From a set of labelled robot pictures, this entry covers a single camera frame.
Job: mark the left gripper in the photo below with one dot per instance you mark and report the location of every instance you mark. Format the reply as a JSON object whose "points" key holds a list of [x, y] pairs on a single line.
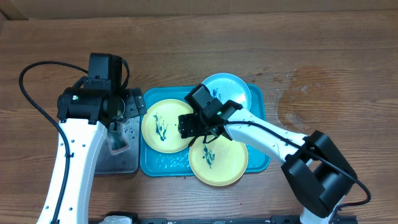
{"points": [[135, 102]]}

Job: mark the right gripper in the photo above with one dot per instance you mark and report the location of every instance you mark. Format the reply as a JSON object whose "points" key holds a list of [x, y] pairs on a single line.
{"points": [[186, 127]]}

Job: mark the yellow plate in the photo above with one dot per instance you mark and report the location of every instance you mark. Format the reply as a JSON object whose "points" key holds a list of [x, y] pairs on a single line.
{"points": [[160, 126], [218, 163]]}

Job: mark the pink green sponge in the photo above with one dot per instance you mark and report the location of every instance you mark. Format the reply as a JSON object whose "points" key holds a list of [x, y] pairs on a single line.
{"points": [[117, 143]]}

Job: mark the light blue plate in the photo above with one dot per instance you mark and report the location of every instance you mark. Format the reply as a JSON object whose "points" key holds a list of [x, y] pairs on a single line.
{"points": [[226, 86]]}

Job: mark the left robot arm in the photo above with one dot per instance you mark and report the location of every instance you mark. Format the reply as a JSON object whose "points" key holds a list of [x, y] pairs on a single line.
{"points": [[87, 111]]}

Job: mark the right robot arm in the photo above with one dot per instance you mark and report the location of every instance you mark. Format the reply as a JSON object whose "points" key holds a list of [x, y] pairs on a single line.
{"points": [[317, 172]]}

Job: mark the teal plastic tray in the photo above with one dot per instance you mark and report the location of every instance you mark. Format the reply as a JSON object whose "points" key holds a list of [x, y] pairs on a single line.
{"points": [[157, 164]]}

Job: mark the black metal sponge tray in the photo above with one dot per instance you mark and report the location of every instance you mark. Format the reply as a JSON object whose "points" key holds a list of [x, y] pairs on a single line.
{"points": [[126, 162]]}

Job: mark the yellow plate front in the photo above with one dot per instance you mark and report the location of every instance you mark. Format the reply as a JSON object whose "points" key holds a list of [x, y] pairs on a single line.
{"points": [[218, 163]]}

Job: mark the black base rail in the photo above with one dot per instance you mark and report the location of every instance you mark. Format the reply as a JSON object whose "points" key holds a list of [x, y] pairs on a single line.
{"points": [[132, 218]]}

